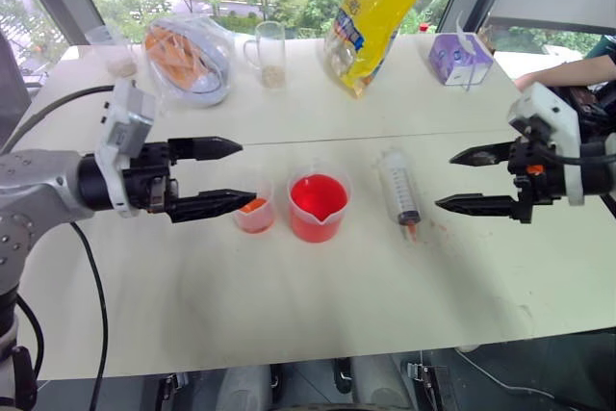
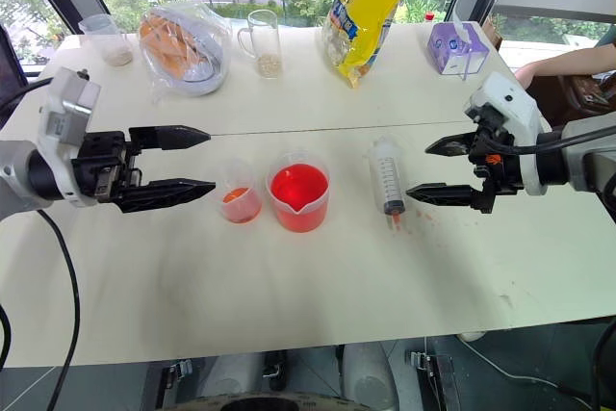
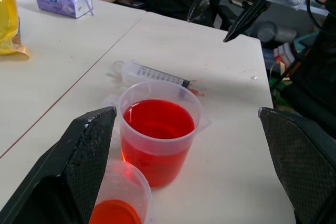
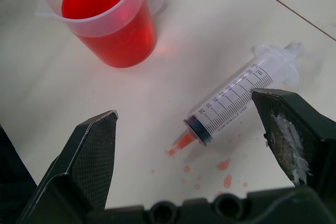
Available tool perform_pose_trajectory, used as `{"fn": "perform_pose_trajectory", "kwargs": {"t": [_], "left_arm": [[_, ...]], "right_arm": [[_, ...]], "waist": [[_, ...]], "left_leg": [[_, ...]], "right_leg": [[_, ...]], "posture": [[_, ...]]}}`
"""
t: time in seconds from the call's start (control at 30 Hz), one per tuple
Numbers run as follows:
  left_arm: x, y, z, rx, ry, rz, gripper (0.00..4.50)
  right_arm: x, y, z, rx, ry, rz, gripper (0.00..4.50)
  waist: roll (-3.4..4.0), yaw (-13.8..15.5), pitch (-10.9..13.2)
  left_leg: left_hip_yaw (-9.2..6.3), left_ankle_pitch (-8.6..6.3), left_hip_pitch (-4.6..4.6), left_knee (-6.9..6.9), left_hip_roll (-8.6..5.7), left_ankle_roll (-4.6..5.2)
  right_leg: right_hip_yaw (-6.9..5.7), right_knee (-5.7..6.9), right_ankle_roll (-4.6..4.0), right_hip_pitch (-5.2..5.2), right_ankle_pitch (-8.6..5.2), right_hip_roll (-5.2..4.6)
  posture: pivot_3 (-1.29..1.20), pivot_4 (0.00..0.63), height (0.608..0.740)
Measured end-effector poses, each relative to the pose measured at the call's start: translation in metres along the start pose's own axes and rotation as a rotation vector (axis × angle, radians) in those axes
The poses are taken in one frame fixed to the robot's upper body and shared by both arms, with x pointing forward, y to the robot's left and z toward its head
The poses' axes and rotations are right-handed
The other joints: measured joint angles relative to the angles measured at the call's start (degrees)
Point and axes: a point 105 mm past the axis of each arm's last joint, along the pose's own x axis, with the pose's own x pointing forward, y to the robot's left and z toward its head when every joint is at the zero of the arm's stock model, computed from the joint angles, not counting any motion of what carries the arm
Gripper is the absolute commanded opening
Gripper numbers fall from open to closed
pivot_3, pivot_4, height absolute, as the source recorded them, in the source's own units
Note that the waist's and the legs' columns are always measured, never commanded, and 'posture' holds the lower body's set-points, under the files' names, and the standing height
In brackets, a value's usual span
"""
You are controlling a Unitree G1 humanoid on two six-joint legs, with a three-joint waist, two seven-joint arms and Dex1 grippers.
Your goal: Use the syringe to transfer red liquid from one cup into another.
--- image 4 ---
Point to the plastic beaker with red liquid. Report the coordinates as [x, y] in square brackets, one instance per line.
[110, 19]

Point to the clear plastic syringe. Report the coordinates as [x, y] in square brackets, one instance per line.
[236, 98]

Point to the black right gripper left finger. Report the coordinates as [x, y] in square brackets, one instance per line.
[86, 155]

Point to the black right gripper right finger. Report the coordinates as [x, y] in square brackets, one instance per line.
[291, 129]

